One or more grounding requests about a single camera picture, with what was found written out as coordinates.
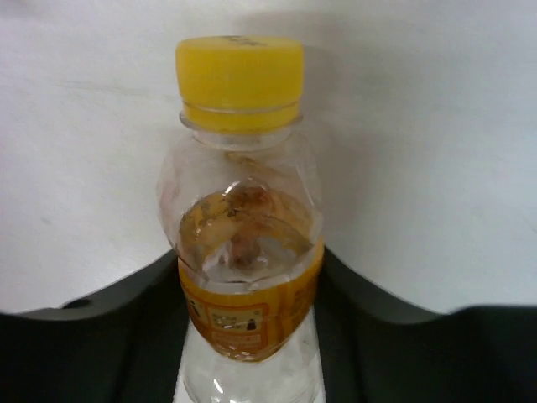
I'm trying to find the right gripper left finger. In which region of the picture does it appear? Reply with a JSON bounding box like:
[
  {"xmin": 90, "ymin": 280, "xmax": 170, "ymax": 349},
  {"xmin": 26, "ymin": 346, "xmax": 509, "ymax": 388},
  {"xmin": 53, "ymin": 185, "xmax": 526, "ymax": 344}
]
[{"xmin": 1, "ymin": 251, "xmax": 189, "ymax": 402}]

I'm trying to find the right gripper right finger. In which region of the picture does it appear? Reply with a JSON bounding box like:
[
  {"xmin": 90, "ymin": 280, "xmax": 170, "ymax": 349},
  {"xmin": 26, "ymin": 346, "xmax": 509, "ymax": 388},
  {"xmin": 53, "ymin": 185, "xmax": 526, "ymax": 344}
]
[{"xmin": 315, "ymin": 251, "xmax": 536, "ymax": 402}]

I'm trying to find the clear bottle yellow cap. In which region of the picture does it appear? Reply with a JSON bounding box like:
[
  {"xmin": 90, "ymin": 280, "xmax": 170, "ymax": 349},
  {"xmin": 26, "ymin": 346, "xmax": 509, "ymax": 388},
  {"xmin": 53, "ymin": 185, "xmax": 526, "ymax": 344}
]
[{"xmin": 158, "ymin": 35, "xmax": 324, "ymax": 402}]

